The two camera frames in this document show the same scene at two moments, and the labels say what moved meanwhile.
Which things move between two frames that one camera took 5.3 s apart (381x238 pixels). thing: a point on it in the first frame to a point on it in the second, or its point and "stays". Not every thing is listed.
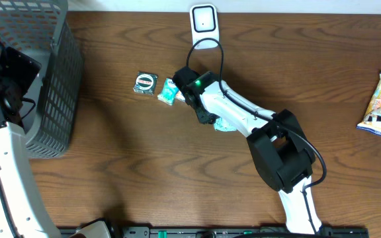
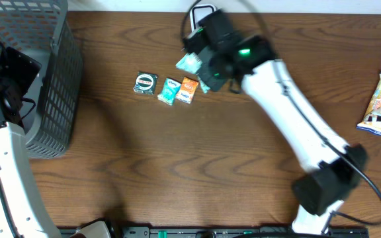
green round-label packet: (145, 83) stays
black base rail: (225, 232) stays
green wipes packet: (219, 125) to (191, 62)
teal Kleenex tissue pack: (168, 92) stays
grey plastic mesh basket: (52, 119) stays
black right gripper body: (204, 115) to (211, 72)
